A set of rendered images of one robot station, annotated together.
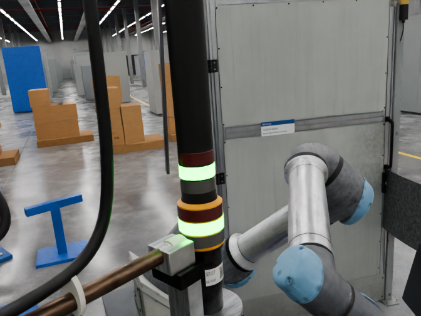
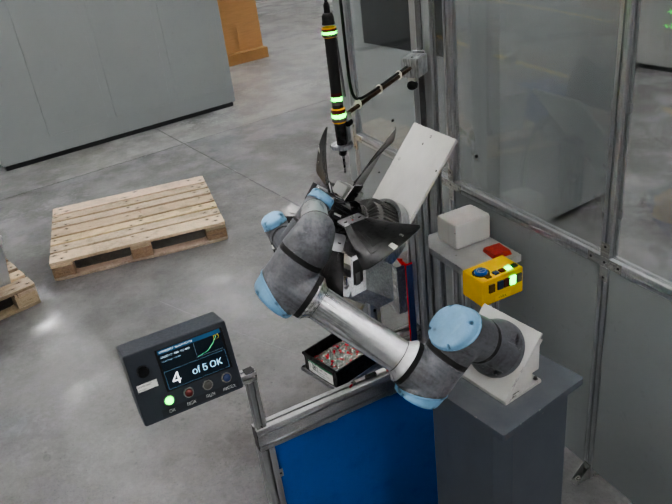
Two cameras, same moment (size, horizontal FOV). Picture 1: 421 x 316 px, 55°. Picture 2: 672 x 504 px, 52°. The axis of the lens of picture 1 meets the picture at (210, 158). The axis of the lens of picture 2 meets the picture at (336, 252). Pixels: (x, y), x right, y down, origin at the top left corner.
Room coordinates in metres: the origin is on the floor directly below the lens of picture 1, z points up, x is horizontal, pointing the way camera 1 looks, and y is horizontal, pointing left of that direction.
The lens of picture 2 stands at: (2.35, -0.51, 2.20)
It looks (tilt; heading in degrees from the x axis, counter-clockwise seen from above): 28 degrees down; 167
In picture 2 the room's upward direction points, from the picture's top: 7 degrees counter-clockwise
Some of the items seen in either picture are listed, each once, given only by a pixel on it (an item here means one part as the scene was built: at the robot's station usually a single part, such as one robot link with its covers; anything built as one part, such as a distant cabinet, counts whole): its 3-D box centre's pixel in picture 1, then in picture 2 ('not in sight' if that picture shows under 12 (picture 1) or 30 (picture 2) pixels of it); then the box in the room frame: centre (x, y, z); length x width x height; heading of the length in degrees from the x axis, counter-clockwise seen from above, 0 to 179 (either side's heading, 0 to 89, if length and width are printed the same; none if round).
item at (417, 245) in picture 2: not in sight; (422, 322); (0.16, 0.32, 0.58); 0.09 x 0.05 x 1.15; 11
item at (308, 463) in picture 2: not in sight; (398, 466); (0.73, -0.02, 0.45); 0.82 x 0.02 x 0.66; 101
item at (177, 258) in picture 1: (198, 277); (342, 131); (0.35, 0.02, 1.50); 0.09 x 0.07 x 0.10; 136
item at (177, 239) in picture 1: (175, 247); not in sight; (0.34, 0.04, 1.54); 0.02 x 0.02 x 0.02; 46
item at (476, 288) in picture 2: not in sight; (492, 282); (0.66, 0.37, 1.02); 0.16 x 0.10 x 0.11; 101
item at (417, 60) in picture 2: not in sight; (414, 64); (-0.09, 0.45, 1.54); 0.10 x 0.07 x 0.09; 136
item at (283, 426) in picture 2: not in sight; (390, 379); (0.73, -0.02, 0.82); 0.90 x 0.04 x 0.08; 101
